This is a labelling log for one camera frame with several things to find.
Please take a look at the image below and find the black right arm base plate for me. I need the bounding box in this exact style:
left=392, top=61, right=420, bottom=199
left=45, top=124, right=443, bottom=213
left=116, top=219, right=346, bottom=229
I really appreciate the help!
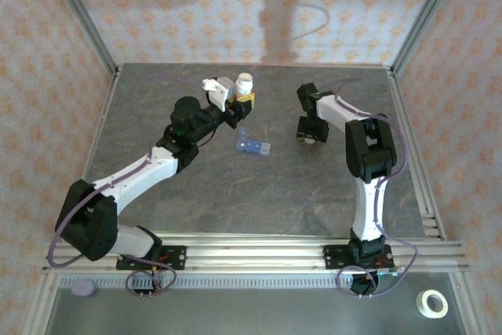
left=323, top=244, right=395, bottom=273

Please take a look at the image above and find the blue clear pill organizer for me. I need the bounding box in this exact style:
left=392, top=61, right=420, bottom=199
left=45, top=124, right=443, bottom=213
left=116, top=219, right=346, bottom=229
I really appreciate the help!
left=235, top=126, right=272, bottom=157

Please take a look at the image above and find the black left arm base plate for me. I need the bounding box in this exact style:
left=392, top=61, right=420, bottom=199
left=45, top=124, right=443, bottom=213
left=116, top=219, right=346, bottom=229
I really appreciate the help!
left=116, top=245, right=187, bottom=271

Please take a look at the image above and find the white pill bottle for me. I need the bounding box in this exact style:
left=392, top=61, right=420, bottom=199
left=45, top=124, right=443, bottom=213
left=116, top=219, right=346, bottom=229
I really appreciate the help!
left=234, top=71, right=255, bottom=97

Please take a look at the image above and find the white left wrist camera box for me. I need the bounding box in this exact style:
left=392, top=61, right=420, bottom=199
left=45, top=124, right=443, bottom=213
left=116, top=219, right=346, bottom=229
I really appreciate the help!
left=202, top=75, right=237, bottom=113

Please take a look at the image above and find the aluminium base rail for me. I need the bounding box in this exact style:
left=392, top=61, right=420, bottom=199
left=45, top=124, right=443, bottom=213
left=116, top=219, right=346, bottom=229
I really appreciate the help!
left=42, top=232, right=470, bottom=274

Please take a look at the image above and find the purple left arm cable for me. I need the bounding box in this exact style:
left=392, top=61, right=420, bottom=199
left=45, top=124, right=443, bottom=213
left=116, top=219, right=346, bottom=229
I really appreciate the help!
left=45, top=74, right=209, bottom=297

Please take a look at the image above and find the aluminium corner post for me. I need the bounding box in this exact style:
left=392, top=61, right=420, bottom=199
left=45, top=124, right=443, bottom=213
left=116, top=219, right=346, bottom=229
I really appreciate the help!
left=390, top=0, right=467, bottom=77
left=42, top=0, right=121, bottom=77

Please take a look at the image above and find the aluminium table side rail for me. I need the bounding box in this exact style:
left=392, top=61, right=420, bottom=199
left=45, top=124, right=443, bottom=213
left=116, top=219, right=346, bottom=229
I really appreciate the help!
left=386, top=67, right=448, bottom=242
left=78, top=70, right=121, bottom=234

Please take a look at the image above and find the white tape roll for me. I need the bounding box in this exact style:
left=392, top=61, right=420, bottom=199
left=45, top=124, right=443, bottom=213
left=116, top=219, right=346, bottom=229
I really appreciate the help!
left=416, top=289, right=449, bottom=319

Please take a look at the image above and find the grey slotted cable duct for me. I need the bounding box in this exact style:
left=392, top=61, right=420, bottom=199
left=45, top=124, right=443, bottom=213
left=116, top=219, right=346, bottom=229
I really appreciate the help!
left=58, top=275, right=354, bottom=289

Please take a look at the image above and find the purple round lid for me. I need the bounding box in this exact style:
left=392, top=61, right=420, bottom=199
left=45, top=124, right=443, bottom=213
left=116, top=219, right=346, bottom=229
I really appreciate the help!
left=71, top=279, right=96, bottom=297

